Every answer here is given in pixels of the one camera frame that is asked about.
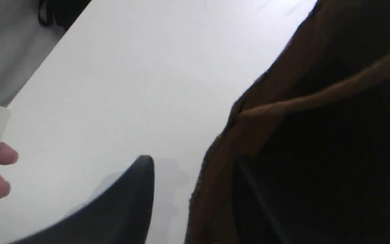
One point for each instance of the brown paper bag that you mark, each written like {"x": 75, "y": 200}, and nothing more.
{"x": 304, "y": 157}

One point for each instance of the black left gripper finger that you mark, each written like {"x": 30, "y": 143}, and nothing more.
{"x": 120, "y": 215}

